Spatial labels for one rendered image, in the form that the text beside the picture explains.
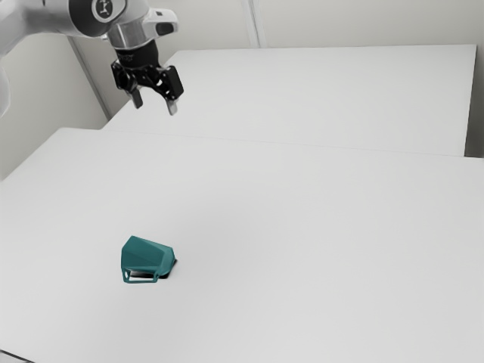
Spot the teal faceted mug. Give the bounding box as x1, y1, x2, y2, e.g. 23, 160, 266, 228
120, 235, 176, 284

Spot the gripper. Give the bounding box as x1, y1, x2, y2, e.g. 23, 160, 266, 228
110, 41, 185, 116

